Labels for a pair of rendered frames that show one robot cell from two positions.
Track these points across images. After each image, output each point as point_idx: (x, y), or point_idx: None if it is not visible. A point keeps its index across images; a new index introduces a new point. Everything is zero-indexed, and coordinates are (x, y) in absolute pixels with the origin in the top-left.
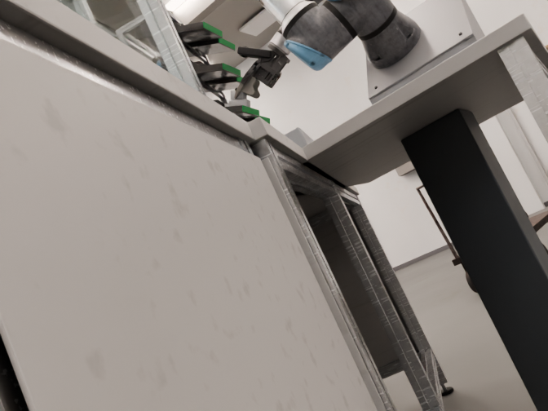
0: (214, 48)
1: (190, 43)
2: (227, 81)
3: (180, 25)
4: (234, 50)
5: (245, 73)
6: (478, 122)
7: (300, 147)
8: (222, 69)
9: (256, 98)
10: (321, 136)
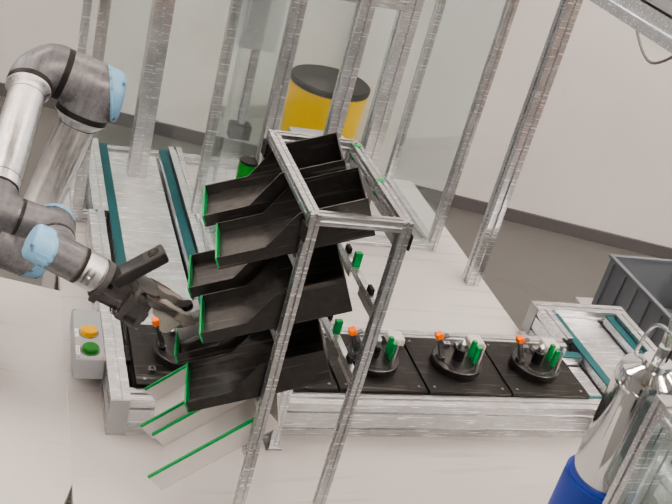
0: (245, 243)
1: (279, 214)
2: (222, 300)
3: (248, 176)
4: (219, 268)
5: (158, 282)
6: None
7: (60, 287)
8: (194, 263)
9: (167, 331)
10: (42, 287)
